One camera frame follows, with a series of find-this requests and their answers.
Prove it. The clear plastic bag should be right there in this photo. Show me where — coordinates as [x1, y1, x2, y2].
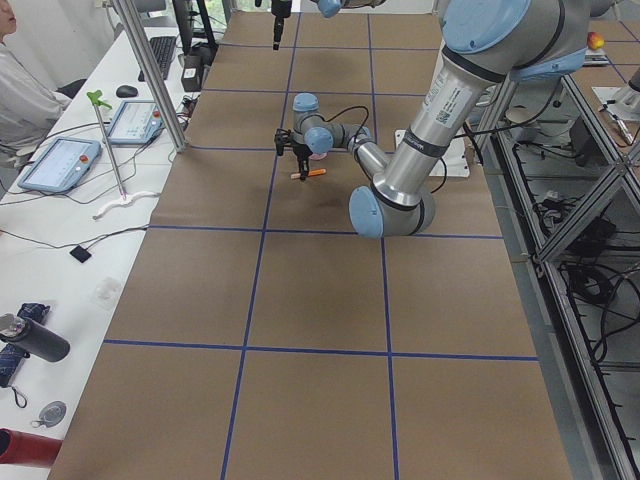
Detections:
[92, 277, 122, 310]

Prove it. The black keyboard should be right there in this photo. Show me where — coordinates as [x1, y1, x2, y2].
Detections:
[148, 36, 177, 80]

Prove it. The far teach pendant tablet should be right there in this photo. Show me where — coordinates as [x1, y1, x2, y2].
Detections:
[107, 100, 164, 146]

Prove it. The small black square device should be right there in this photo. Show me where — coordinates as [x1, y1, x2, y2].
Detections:
[69, 245, 92, 263]

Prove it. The round grey tape measure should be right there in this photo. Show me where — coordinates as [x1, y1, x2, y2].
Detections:
[30, 400, 67, 428]

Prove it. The orange highlighter pen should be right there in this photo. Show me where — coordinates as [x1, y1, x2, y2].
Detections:
[290, 168, 327, 181]

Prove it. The black water bottle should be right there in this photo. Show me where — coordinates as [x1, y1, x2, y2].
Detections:
[1, 314, 70, 362]

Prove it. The white curved stand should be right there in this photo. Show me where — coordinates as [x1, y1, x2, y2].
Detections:
[92, 191, 159, 220]

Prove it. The black monitor stand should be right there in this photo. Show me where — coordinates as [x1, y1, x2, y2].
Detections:
[171, 0, 218, 55]

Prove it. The teach pendant tablet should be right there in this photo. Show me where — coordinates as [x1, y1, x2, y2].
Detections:
[18, 137, 102, 193]
[107, 100, 164, 146]

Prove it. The person in grey shirt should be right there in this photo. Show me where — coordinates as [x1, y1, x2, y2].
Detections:
[0, 0, 74, 169]

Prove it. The red cylinder bottle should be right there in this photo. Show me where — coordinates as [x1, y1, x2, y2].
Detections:
[1, 428, 63, 468]

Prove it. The aluminium frame post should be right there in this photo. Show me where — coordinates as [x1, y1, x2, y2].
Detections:
[112, 0, 186, 153]

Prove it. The metal rod green tip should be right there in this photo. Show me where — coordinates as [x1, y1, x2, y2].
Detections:
[87, 90, 127, 200]

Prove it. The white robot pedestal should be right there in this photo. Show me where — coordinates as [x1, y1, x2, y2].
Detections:
[394, 128, 471, 178]

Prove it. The black computer mouse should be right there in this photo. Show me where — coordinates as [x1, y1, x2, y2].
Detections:
[115, 85, 138, 99]

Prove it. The black box with label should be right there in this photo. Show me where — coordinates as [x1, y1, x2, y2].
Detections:
[181, 48, 210, 93]

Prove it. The dark blue folded umbrella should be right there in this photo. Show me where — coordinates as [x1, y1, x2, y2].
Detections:
[0, 302, 52, 389]

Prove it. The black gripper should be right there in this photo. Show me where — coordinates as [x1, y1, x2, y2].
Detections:
[270, 0, 292, 50]
[274, 128, 311, 181]

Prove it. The near teach pendant tablet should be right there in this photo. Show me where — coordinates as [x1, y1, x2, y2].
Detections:
[18, 137, 102, 193]

